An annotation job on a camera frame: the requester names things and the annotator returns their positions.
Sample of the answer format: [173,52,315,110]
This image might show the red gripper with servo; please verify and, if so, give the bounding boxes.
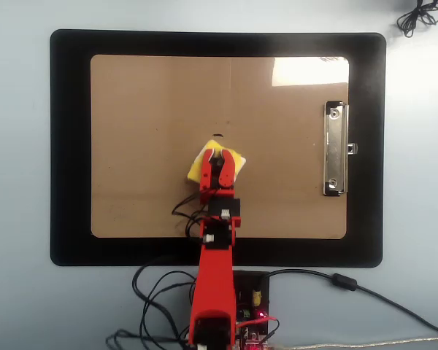
[199,148,239,201]

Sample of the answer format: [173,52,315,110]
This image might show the yellow sponge with black handle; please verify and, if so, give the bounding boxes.
[186,139,248,184]

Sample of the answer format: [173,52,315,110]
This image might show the brown clipboard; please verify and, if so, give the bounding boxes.
[90,54,350,241]

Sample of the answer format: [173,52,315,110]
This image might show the silver metal clipboard clip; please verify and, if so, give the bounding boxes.
[321,100,358,198]

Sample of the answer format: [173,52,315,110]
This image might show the black rubber mat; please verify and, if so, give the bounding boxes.
[49,28,388,268]

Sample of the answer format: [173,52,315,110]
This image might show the controller circuit board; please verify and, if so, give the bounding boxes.
[236,287,272,350]

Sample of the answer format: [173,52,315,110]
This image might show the black servo wires on arm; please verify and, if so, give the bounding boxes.
[171,187,210,238]

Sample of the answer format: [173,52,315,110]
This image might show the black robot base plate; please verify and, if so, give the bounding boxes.
[232,270,272,350]

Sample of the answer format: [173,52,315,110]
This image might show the black looping cables at base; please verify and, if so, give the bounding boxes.
[104,254,206,350]

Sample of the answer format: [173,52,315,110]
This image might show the red wire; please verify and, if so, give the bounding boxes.
[236,315,280,346]

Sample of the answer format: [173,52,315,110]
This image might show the black power cable with ferrite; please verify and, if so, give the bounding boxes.
[255,268,438,337]

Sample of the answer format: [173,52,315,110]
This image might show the silver braided USB cable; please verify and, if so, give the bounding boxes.
[265,335,438,350]

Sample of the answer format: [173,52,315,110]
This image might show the coiled thin black cable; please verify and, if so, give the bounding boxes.
[396,0,438,39]

